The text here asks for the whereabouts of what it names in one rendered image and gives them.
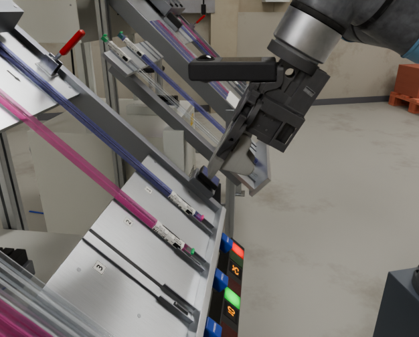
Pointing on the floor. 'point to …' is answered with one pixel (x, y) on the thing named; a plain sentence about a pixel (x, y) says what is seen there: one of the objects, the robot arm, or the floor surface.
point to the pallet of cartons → (415, 88)
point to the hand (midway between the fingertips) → (209, 168)
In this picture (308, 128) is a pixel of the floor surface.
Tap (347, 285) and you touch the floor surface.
